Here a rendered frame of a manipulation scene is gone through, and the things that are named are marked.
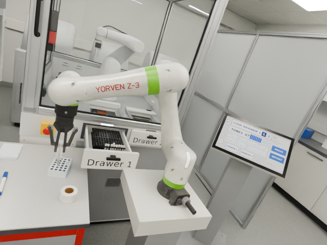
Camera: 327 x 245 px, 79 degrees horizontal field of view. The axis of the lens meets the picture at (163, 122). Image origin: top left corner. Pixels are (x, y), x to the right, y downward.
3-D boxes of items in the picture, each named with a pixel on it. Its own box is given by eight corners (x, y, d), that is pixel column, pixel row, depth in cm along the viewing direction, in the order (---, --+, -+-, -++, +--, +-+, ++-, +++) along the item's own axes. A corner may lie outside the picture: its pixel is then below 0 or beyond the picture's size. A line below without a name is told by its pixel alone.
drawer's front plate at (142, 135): (164, 148, 153) (169, 135, 149) (128, 144, 140) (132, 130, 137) (163, 146, 154) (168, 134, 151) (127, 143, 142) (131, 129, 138)
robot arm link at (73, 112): (54, 104, 82) (78, 108, 86) (57, 95, 92) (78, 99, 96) (52, 117, 84) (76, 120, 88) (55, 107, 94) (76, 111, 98)
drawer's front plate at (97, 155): (134, 170, 114) (139, 154, 111) (80, 168, 101) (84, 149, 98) (134, 168, 116) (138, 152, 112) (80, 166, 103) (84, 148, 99)
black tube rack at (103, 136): (122, 157, 119) (125, 148, 117) (91, 155, 111) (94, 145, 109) (117, 139, 138) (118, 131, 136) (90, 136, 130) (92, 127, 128)
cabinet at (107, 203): (147, 223, 185) (174, 149, 159) (10, 235, 139) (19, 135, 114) (126, 163, 265) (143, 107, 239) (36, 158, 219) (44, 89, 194)
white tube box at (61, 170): (65, 178, 100) (66, 172, 98) (46, 176, 97) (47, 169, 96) (71, 164, 111) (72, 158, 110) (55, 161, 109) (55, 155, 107)
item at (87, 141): (132, 166, 114) (134, 157, 112) (84, 164, 103) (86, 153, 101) (119, 133, 148) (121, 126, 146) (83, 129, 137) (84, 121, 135)
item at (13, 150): (17, 160, 101) (17, 157, 100) (-5, 159, 97) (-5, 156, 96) (23, 147, 111) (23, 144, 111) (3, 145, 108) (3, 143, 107)
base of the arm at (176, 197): (202, 216, 93) (207, 205, 91) (176, 221, 85) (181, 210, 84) (174, 181, 114) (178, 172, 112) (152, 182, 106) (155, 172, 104)
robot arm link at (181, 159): (179, 172, 113) (190, 142, 107) (189, 190, 99) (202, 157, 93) (158, 169, 109) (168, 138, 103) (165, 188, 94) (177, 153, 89)
